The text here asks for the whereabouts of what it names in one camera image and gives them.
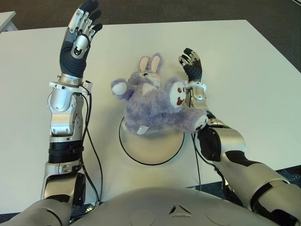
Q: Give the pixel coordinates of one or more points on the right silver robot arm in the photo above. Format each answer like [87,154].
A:
[237,150]

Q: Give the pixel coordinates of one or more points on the dark sneaker shoe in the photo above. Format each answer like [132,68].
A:
[292,173]

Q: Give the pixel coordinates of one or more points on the silver robot torso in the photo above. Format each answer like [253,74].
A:
[164,207]

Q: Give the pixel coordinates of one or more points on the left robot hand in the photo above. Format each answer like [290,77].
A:
[73,61]

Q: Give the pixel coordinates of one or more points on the table foot caster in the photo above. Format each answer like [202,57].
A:
[91,207]

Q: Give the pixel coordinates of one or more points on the grey side desk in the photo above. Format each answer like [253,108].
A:
[5,22]

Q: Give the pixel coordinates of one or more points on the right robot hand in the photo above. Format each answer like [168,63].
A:
[195,69]

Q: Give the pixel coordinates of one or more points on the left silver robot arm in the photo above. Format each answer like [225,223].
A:
[61,131]

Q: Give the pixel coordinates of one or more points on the purple plush bunny doll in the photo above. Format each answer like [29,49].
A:
[150,110]

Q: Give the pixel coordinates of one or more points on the white plate black rim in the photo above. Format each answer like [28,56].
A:
[152,148]

